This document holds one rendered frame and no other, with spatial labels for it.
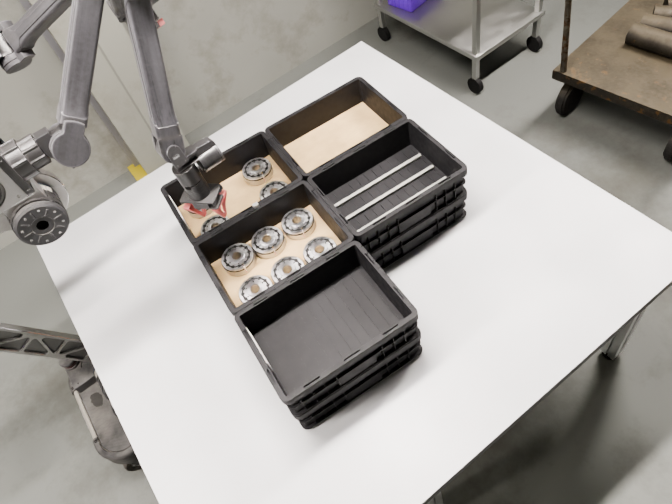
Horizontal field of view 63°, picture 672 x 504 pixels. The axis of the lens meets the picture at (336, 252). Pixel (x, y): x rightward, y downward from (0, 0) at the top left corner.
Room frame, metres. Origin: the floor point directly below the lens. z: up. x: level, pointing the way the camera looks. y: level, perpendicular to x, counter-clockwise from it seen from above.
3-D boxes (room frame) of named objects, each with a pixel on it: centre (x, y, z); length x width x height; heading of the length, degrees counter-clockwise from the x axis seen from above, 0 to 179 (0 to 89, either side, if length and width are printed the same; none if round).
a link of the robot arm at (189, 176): (1.07, 0.28, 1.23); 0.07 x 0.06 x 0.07; 112
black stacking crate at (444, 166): (1.13, -0.22, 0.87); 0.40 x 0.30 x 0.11; 107
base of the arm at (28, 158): (1.02, 0.57, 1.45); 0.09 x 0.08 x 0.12; 21
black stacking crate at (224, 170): (1.31, 0.25, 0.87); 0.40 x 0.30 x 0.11; 107
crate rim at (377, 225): (1.13, -0.22, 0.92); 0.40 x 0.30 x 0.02; 107
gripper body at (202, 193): (1.07, 0.29, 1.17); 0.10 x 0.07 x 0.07; 62
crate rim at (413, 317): (0.73, 0.08, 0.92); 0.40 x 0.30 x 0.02; 107
